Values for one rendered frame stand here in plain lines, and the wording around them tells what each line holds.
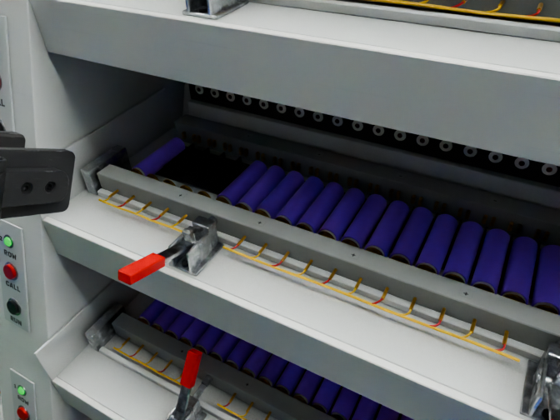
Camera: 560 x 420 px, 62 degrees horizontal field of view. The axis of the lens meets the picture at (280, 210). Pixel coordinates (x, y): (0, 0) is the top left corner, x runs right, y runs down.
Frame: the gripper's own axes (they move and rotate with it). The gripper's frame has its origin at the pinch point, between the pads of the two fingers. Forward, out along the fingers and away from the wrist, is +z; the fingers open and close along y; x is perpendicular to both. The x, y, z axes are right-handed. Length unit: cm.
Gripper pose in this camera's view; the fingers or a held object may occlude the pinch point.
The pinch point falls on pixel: (7, 171)
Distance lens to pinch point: 26.6
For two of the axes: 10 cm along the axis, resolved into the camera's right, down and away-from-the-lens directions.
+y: -8.7, -2.9, 4.0
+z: 4.4, -0.9, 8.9
